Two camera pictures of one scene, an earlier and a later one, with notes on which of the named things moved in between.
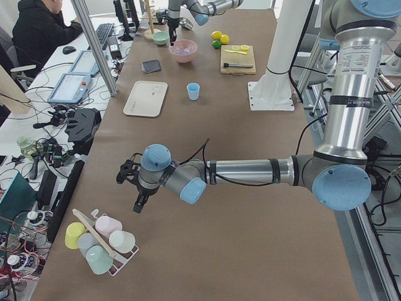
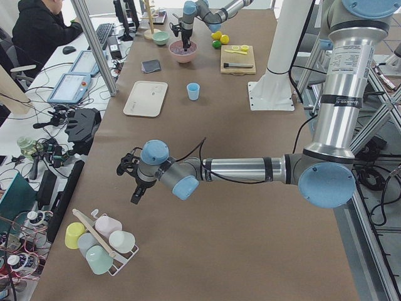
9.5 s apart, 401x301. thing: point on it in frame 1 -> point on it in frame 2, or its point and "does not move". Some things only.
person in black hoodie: [39, 28] does not move
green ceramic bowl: [160, 37] does not move
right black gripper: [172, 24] -> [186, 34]
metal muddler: [226, 65] does not move
